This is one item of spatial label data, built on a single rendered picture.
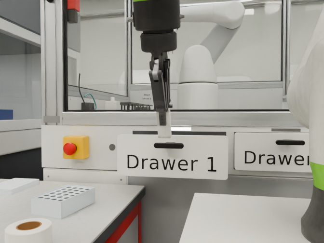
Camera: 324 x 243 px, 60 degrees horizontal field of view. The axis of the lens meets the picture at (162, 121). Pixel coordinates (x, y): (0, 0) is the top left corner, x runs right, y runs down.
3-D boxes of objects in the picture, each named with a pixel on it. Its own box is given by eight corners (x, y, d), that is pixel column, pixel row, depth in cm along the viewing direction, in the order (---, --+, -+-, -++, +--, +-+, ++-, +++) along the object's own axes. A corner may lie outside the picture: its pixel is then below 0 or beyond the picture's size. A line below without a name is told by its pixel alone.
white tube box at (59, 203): (60, 219, 60) (60, 201, 59) (31, 214, 63) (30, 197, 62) (95, 202, 71) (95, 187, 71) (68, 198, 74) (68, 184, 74)
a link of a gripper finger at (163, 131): (169, 108, 63) (168, 110, 63) (171, 137, 66) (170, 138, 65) (156, 108, 64) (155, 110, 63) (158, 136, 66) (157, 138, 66)
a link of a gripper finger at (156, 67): (164, 50, 58) (159, 54, 53) (165, 75, 60) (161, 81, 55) (153, 51, 58) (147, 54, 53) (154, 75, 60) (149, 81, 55)
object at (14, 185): (11, 195, 77) (11, 189, 77) (-17, 193, 79) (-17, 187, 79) (39, 183, 89) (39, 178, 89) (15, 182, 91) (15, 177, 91)
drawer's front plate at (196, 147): (227, 180, 70) (228, 136, 70) (117, 175, 75) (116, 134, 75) (227, 178, 72) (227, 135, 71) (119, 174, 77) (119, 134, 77)
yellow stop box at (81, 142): (82, 159, 88) (82, 137, 88) (61, 159, 89) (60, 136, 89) (89, 157, 93) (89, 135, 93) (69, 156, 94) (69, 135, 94)
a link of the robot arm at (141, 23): (181, -3, 50) (185, -1, 58) (118, 2, 52) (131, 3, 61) (182, 33, 52) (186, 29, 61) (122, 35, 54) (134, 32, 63)
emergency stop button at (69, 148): (74, 155, 86) (74, 142, 86) (61, 155, 87) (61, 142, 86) (78, 154, 89) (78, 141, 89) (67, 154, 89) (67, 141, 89)
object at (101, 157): (375, 180, 77) (376, 128, 77) (41, 167, 96) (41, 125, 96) (287, 143, 171) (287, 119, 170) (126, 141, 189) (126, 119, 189)
